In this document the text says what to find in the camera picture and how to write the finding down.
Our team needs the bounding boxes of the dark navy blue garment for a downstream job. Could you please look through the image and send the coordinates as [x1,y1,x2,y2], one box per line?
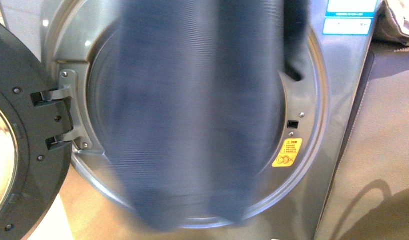
[100,0,310,232]

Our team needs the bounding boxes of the grey front-load washing machine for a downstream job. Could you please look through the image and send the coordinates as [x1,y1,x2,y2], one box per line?
[0,0,384,240]

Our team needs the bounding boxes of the grey washing machine door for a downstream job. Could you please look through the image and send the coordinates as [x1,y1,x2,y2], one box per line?
[0,24,72,240]

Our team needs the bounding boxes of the yellow warning sticker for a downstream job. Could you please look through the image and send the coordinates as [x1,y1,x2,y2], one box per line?
[271,138,303,168]

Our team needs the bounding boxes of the blue white energy label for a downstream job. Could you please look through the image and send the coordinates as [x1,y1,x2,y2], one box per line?
[322,0,379,36]

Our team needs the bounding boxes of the brown cabinet side panel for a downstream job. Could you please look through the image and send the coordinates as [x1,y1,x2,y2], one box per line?
[315,42,409,240]

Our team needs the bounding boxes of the beige folded cloth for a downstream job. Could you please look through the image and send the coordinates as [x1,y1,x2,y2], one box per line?
[373,0,409,47]

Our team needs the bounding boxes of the grey door hinge bracket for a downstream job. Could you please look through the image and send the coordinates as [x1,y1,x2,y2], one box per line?
[41,69,94,150]

